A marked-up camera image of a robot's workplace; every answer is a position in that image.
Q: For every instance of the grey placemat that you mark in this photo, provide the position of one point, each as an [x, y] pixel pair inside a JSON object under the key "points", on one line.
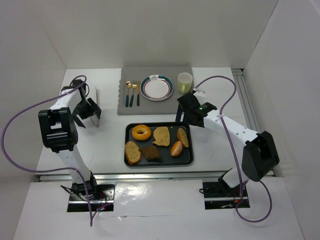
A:
{"points": [[147, 107]]}

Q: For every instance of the black rectangular tray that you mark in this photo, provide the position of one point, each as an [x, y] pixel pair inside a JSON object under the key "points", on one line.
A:
{"points": [[185, 158]]}

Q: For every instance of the gold fork green handle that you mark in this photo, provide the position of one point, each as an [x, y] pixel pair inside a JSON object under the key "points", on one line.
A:
{"points": [[133, 86]]}

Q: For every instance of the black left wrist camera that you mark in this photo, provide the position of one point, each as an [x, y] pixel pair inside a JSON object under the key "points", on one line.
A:
{"points": [[75, 83]]}

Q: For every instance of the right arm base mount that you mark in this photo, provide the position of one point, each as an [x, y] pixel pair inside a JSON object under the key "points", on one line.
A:
{"points": [[216, 199]]}

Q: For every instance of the small seeded bread slice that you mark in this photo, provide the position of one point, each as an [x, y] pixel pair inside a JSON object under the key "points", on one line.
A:
{"points": [[182, 137]]}

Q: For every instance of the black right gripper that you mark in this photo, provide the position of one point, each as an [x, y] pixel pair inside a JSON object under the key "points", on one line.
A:
{"points": [[186, 110]]}

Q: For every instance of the pale green mug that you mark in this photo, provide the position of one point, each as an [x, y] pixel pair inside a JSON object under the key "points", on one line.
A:
{"points": [[185, 81]]}

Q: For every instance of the dark brown chocolate bread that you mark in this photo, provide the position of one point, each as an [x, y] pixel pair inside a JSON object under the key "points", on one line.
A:
{"points": [[151, 153]]}

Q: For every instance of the orange bread roll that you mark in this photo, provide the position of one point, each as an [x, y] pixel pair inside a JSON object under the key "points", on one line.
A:
{"points": [[176, 149]]}

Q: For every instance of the gold spoon green handle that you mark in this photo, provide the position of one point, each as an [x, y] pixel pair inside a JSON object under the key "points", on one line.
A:
{"points": [[128, 85]]}

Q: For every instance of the gold knife green handle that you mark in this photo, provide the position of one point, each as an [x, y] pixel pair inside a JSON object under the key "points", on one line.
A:
{"points": [[138, 93]]}

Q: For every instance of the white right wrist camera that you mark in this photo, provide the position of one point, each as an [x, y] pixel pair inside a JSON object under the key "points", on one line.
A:
{"points": [[199, 93]]}

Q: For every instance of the white plate teal rim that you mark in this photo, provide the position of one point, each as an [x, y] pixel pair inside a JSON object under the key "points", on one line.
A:
{"points": [[156, 87]]}

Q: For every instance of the aluminium rail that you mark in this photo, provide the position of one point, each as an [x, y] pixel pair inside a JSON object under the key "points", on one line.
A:
{"points": [[159, 176], [245, 100]]}

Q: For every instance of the metal food tongs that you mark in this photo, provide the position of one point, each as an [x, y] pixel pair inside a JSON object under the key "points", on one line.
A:
{"points": [[97, 111]]}

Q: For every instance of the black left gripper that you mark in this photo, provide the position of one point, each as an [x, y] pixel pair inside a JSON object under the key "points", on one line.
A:
{"points": [[88, 113]]}

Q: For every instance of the aluminium rail right side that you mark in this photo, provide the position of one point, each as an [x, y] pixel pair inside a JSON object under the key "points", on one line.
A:
{"points": [[245, 100]]}

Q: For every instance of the aluminium rail front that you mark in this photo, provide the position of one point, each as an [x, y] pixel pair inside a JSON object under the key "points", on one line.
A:
{"points": [[159, 176]]}

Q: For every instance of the oval seeded bread slice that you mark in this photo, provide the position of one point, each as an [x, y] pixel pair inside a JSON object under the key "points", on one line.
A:
{"points": [[133, 153]]}

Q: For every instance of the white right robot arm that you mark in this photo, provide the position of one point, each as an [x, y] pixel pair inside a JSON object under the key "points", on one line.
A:
{"points": [[259, 153]]}

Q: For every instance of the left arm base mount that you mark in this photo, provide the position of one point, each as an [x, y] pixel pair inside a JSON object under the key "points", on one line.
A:
{"points": [[103, 200]]}

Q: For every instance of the orange glazed donut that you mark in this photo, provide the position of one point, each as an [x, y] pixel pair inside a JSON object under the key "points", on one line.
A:
{"points": [[141, 132]]}

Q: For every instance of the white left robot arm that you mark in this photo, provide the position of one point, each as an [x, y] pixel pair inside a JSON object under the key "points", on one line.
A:
{"points": [[58, 127]]}

